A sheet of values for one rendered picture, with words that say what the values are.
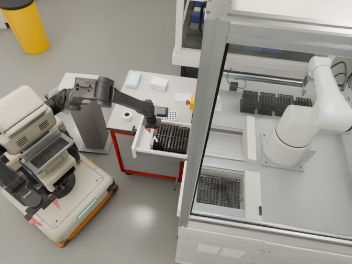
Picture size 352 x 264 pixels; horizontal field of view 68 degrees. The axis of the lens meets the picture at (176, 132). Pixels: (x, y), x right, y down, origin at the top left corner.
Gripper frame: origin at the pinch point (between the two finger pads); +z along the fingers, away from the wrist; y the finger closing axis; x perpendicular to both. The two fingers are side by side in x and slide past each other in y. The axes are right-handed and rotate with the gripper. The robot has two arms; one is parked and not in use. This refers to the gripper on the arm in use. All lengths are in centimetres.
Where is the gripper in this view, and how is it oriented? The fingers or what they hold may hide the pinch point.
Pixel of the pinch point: (152, 131)
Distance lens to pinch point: 156.2
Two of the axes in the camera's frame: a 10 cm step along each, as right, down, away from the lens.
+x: -1.6, 7.4, -6.6
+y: -9.9, -1.1, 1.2
